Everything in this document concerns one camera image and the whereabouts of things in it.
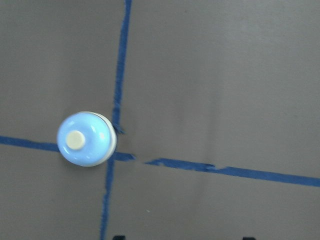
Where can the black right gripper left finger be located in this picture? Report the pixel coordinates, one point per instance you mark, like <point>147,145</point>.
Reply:
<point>118,237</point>

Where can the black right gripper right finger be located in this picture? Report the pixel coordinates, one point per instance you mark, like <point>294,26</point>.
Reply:
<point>248,238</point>

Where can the small blue white bell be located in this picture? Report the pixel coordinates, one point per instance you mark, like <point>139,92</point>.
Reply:
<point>86,139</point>

